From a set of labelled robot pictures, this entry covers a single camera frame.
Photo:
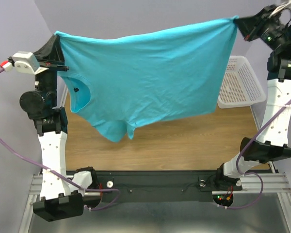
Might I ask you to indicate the aluminium frame rail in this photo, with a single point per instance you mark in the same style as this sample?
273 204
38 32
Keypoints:
272 183

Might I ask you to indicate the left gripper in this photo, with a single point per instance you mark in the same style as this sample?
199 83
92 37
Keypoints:
52 52

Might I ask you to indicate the white plastic basket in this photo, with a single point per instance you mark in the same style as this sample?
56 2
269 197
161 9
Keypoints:
240 86

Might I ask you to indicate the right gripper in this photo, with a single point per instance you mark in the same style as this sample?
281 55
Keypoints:
252 25

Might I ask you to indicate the turquoise t-shirt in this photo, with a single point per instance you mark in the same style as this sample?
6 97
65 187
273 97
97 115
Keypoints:
119 85

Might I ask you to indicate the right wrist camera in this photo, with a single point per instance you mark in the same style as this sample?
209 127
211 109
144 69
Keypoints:
283 5

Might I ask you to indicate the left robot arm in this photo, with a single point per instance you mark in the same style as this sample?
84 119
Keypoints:
58 198

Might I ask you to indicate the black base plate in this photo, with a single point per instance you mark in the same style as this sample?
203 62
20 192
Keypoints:
161 185

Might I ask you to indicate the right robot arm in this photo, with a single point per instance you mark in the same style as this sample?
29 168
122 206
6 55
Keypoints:
271 141

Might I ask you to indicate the left aluminium side rail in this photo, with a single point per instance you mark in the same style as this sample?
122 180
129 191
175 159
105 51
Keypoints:
63 96

